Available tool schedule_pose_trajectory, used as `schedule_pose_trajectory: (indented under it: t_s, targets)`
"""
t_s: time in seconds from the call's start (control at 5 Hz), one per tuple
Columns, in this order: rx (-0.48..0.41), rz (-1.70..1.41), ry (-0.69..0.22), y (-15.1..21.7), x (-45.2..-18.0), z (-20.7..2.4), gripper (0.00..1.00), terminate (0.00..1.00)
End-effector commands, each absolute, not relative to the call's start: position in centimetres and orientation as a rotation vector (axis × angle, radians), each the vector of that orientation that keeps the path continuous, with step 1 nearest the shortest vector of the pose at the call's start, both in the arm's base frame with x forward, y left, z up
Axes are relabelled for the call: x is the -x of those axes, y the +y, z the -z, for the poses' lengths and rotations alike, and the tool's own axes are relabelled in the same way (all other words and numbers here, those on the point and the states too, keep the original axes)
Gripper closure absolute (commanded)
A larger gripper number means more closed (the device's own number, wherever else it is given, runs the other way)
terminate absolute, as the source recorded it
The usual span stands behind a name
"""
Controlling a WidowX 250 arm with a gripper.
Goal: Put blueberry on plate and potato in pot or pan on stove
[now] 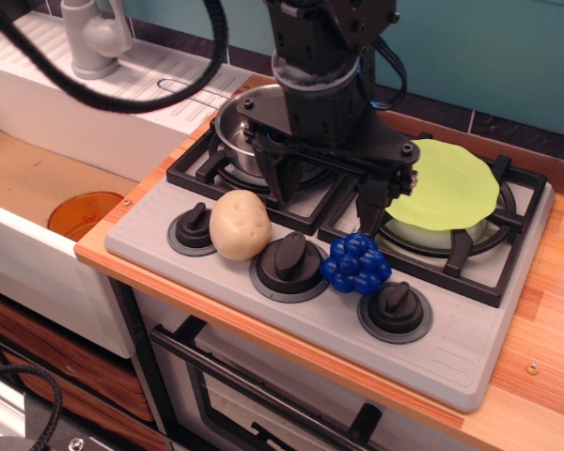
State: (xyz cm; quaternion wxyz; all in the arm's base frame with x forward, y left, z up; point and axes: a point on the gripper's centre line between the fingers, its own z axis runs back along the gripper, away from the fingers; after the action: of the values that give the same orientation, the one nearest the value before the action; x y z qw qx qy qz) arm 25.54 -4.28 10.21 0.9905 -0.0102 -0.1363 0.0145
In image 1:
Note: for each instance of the light green plastic plate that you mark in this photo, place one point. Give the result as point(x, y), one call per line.
point(455, 189)

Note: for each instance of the black burner grate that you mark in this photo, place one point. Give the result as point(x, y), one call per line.
point(313, 208)
point(477, 262)

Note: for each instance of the black right stove knob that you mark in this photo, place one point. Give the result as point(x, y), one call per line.
point(396, 314)

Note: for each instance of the black left stove knob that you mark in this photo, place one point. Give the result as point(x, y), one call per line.
point(189, 233)

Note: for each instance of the beige toy potato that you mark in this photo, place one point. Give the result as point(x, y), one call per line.
point(240, 227)

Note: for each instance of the black left burner grate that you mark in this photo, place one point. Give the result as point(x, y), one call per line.
point(313, 208)

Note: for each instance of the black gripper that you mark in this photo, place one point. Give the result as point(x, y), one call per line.
point(337, 129)

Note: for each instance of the grey toy faucet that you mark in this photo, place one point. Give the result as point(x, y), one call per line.
point(96, 43)

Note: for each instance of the wooden drawer fronts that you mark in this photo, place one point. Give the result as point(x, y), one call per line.
point(100, 389)

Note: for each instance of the black right burner grate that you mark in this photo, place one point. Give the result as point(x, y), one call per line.
point(477, 262)

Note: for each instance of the oven door with handle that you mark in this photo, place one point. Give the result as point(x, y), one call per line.
point(252, 415)

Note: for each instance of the grey toy stove top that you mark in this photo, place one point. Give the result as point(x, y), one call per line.
point(452, 363)

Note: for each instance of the black middle stove knob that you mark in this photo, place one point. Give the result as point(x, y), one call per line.
point(288, 270)

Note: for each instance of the stainless steel pan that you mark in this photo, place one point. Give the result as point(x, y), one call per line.
point(237, 136)

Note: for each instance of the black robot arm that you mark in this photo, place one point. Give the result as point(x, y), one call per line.
point(331, 43)

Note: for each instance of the black stove knob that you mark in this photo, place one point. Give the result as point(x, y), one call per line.
point(189, 233)
point(396, 314)
point(288, 270)

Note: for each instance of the white toy sink unit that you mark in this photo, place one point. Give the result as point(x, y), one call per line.
point(53, 147)

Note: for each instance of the blue toy blueberry cluster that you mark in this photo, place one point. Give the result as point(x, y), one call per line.
point(355, 264)

